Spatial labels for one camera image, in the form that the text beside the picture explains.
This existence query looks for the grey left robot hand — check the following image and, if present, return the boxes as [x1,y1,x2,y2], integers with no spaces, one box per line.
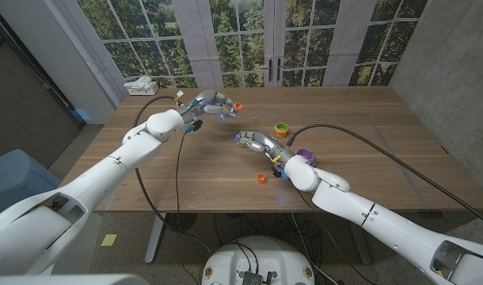
[181,89,242,122]

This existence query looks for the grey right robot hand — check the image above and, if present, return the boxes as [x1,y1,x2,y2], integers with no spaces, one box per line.
[235,131,296,165]

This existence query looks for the glue stick with orange cap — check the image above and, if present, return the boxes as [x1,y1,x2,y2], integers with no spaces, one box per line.
[226,101,243,118]

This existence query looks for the stacked purple yellow toy cups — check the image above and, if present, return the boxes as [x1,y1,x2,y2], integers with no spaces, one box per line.
[295,147,317,167]

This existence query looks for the white power strip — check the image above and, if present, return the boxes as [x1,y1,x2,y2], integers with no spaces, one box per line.
[127,82,160,97]

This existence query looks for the printed window backdrop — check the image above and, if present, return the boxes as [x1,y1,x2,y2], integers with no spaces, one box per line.
[53,0,428,89]

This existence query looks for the crumpled white tissue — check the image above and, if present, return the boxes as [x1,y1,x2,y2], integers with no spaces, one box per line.
[124,76,154,90]

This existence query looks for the white robot torso base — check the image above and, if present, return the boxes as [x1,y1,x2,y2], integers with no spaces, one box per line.
[201,235,317,285]

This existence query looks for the black round floor fixture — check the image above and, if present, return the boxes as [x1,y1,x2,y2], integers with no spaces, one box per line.
[165,212,198,233]

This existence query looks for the grey table leg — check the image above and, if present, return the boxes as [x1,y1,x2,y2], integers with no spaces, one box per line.
[346,221,374,265]

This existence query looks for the white table leg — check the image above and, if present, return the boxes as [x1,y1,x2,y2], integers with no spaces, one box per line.
[144,212,167,264]

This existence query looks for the blue upholstered seat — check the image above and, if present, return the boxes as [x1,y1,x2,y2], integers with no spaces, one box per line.
[0,148,63,217]

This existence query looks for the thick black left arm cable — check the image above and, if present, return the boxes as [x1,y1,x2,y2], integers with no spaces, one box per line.
[132,95,180,233]

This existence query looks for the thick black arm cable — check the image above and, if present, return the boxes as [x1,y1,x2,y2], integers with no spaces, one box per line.
[132,95,180,233]
[285,123,483,230]

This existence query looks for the thin black left wrist wire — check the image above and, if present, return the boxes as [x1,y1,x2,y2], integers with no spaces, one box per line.
[174,132,186,241]

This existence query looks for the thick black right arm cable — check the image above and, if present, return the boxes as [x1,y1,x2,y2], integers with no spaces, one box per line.
[285,123,483,230]

